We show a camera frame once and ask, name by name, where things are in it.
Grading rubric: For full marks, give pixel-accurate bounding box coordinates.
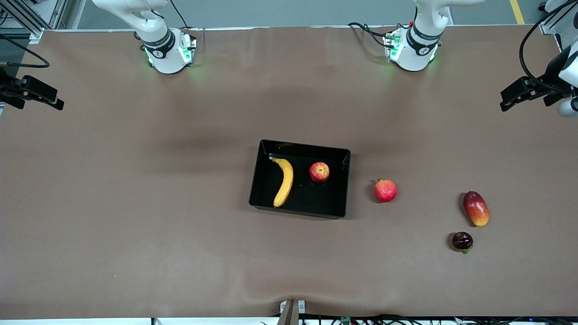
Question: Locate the red pomegranate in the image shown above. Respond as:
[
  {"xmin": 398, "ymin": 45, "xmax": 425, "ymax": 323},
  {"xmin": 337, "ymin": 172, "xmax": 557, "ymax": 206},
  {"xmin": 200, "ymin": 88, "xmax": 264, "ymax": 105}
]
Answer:
[{"xmin": 373, "ymin": 178, "xmax": 398, "ymax": 203}]

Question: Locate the aluminium frame profile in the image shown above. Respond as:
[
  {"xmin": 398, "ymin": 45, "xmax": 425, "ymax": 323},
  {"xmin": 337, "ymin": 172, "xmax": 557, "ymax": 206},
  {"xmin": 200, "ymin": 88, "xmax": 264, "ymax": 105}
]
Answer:
[
  {"xmin": 0, "ymin": 0, "xmax": 68, "ymax": 43},
  {"xmin": 540, "ymin": 0, "xmax": 578, "ymax": 50}
]

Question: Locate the red yellow apple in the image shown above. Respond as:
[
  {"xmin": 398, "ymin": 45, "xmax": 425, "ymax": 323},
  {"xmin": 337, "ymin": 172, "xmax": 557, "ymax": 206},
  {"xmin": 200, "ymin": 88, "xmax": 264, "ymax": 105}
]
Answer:
[{"xmin": 309, "ymin": 162, "xmax": 330, "ymax": 183}]

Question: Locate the black rectangular plastic box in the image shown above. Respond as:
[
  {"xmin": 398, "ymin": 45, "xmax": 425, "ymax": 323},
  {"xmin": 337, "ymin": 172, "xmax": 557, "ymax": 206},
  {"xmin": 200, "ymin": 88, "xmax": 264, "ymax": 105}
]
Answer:
[{"xmin": 248, "ymin": 139, "xmax": 351, "ymax": 220}]

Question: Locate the black arm base cable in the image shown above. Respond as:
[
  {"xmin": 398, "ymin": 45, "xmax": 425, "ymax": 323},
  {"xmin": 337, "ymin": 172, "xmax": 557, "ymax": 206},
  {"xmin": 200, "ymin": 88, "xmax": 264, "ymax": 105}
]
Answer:
[
  {"xmin": 168, "ymin": 0, "xmax": 190, "ymax": 30},
  {"xmin": 347, "ymin": 22, "xmax": 396, "ymax": 48}
]

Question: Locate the black right arm base cable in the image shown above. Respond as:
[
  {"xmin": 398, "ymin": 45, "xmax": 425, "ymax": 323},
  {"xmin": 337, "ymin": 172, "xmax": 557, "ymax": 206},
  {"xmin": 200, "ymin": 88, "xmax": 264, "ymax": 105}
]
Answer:
[{"xmin": 168, "ymin": 0, "xmax": 190, "ymax": 30}]

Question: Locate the yellow banana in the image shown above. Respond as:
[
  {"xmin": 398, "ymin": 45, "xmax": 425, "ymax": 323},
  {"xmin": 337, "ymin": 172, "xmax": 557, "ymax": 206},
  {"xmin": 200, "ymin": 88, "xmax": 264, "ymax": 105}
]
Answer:
[{"xmin": 270, "ymin": 157, "xmax": 294, "ymax": 209}]

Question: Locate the brown table mat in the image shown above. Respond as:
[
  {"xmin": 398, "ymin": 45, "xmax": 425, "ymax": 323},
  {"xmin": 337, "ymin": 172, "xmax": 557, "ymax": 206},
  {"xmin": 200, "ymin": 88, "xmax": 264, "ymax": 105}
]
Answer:
[{"xmin": 0, "ymin": 25, "xmax": 578, "ymax": 320}]

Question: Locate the dark purple mangosteen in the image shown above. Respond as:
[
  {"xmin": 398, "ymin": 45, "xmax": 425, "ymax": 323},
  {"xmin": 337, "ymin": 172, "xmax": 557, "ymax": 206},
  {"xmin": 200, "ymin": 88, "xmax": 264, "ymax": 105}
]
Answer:
[{"xmin": 452, "ymin": 232, "xmax": 474, "ymax": 254}]

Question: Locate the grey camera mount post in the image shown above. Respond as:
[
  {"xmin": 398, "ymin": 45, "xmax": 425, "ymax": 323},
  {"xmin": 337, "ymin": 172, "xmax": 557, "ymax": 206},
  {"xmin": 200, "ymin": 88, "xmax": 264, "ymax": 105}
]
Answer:
[{"xmin": 276, "ymin": 299, "xmax": 306, "ymax": 325}]

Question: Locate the black left arm base cable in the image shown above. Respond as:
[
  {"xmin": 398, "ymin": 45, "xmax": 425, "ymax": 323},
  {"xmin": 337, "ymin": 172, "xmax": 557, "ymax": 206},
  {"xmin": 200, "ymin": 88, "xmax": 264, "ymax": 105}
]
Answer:
[{"xmin": 347, "ymin": 22, "xmax": 396, "ymax": 48}]

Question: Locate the red yellow mango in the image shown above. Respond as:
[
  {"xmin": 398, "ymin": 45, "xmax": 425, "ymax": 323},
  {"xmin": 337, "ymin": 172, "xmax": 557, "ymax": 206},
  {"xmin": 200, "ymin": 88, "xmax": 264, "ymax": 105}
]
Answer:
[{"xmin": 463, "ymin": 191, "xmax": 490, "ymax": 227}]

